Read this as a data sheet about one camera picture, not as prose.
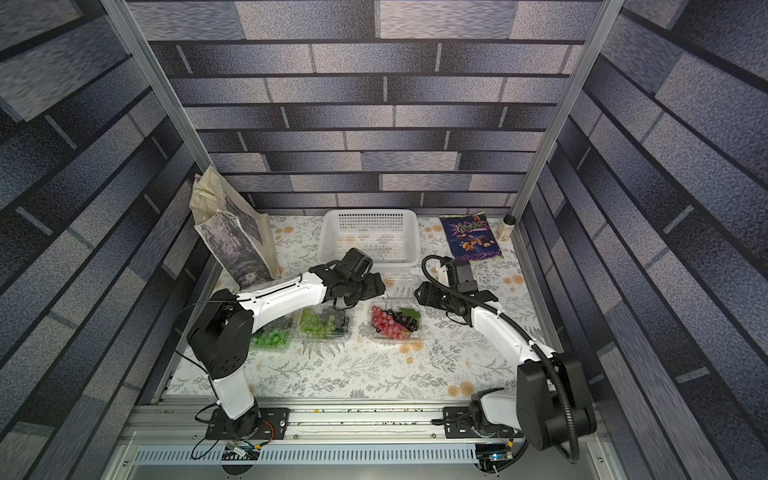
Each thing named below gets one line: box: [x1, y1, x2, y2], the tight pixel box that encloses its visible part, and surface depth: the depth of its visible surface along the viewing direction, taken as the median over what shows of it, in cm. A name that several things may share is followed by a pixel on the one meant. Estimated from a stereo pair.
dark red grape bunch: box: [388, 309, 418, 332], surface depth 89 cm
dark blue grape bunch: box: [335, 316, 350, 337], surface depth 88 cm
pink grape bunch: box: [371, 305, 410, 340], surface depth 87 cm
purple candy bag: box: [439, 211, 504, 263], surface depth 112 cm
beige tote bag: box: [189, 166, 281, 291], surface depth 97 cm
